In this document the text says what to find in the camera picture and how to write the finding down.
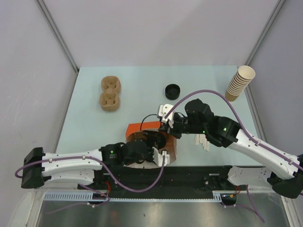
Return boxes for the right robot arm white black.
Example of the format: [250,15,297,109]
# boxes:
[157,99,303,199]

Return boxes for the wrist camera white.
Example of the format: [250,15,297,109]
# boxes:
[157,104,174,128]
[152,147,170,167]

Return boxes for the orange paper bag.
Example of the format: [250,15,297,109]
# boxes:
[123,121,177,169]

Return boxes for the bundle of wrapped straws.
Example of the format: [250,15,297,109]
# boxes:
[194,134,210,152]

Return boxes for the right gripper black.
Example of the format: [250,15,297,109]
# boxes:
[158,114,206,140]

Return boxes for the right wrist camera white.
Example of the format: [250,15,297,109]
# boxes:
[157,104,174,128]

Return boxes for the brown pulp cup carrier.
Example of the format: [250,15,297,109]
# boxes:
[99,76,121,112]

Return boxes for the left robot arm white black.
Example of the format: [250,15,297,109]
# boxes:
[15,131,170,189]

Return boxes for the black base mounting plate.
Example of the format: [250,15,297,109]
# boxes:
[88,166,238,200]

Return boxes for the aluminium rail frame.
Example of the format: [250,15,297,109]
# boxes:
[36,192,303,227]

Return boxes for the white cable duct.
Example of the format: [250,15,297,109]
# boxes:
[44,191,223,203]

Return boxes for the stack of black lids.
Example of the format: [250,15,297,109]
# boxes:
[165,84,180,100]

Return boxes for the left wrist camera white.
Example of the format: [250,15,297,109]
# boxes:
[152,147,170,167]

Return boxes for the stack of paper cups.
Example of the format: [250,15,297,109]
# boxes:
[225,65,256,102]

